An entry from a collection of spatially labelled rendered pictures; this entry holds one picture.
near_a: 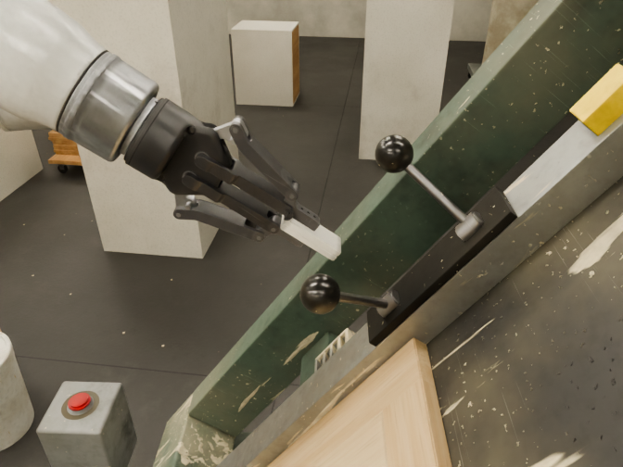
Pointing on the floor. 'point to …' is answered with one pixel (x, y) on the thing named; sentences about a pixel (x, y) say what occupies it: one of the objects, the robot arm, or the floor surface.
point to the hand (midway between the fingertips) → (311, 233)
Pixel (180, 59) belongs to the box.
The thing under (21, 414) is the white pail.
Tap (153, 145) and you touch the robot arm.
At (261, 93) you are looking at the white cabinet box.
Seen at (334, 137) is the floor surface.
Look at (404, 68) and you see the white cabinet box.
